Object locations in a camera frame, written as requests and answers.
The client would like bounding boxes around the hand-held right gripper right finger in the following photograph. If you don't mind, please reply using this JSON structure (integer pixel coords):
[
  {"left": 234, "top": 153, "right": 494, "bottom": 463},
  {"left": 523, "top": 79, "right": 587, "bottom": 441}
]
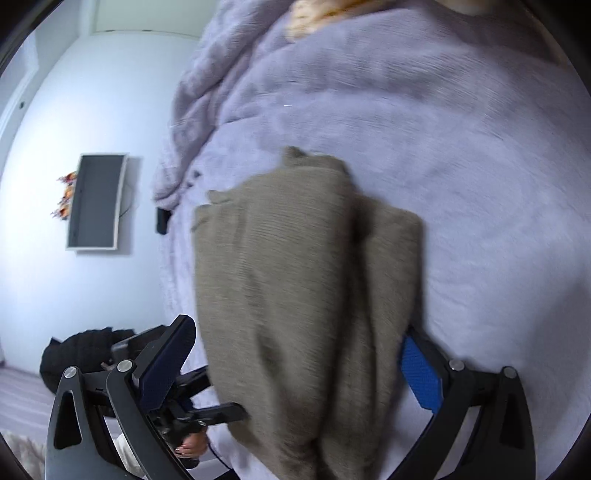
[{"left": 379, "top": 325, "right": 537, "bottom": 480}]

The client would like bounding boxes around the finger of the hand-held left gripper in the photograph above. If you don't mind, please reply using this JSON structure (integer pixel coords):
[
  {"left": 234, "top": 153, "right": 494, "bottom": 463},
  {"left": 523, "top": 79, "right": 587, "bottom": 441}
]
[
  {"left": 180, "top": 367, "right": 213, "bottom": 398},
  {"left": 194, "top": 402, "right": 250, "bottom": 425}
]

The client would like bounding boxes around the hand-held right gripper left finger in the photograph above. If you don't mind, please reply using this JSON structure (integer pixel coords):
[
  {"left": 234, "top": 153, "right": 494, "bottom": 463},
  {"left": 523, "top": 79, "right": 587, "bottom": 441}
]
[{"left": 45, "top": 315, "right": 197, "bottom": 480}]

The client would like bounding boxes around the olive brown knit sweater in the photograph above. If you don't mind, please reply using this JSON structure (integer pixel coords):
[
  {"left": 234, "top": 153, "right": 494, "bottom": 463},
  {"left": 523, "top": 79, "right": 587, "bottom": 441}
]
[{"left": 191, "top": 146, "right": 424, "bottom": 480}]

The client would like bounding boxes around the person's left hand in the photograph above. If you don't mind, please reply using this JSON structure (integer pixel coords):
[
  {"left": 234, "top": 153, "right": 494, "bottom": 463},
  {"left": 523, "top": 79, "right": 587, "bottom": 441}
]
[{"left": 173, "top": 427, "right": 208, "bottom": 457}]

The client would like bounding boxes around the black padded jacket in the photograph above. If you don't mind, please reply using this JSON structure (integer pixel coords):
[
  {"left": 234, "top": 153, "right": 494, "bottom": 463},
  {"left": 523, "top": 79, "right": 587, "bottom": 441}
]
[{"left": 39, "top": 328, "right": 139, "bottom": 393}]

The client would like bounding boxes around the beige fluffy rug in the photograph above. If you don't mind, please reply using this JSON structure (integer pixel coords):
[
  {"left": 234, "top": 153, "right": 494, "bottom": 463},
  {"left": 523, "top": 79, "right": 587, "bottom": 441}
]
[{"left": 2, "top": 429, "right": 47, "bottom": 478}]

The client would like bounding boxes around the lavender fleece blanket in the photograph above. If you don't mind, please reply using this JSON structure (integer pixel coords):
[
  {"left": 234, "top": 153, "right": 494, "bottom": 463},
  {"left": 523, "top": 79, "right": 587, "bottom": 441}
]
[{"left": 152, "top": 0, "right": 591, "bottom": 480}]

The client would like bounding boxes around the black cable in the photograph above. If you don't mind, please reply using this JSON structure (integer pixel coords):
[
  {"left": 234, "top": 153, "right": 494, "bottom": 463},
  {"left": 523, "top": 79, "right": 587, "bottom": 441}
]
[{"left": 205, "top": 440, "right": 236, "bottom": 478}]

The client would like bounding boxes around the white-framed wall television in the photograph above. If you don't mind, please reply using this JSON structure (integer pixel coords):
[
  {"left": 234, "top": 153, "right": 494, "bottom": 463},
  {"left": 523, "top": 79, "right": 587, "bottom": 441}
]
[{"left": 66, "top": 153, "right": 129, "bottom": 252}]

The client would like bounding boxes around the orange wall decoration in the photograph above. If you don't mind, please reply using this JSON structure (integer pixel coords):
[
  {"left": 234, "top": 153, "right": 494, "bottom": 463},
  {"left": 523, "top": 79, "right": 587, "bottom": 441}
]
[{"left": 52, "top": 171, "right": 78, "bottom": 222}]

